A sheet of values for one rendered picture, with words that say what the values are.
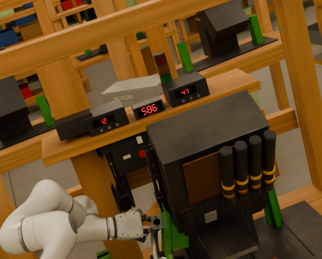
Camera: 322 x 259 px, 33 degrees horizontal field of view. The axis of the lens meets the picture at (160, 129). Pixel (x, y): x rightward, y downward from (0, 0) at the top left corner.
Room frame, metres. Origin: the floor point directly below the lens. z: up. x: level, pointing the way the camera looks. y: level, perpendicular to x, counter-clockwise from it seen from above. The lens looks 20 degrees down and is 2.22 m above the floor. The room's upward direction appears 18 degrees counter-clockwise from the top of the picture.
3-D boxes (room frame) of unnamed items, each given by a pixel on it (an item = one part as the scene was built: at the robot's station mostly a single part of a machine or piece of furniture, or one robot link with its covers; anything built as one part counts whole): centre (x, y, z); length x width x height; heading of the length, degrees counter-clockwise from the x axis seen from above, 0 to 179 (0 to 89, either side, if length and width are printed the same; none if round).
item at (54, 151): (2.08, 0.03, 1.52); 0.90 x 0.25 x 0.04; 97
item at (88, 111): (2.01, 0.31, 1.59); 0.15 x 0.07 x 0.07; 97
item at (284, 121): (2.19, 0.04, 1.23); 1.30 x 0.05 x 0.09; 97
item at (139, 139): (2.02, 0.13, 1.42); 0.17 x 0.12 x 0.15; 97
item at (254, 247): (1.73, -0.09, 1.11); 0.39 x 0.16 x 0.03; 7
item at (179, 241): (1.75, 0.07, 1.17); 0.13 x 0.12 x 0.20; 97
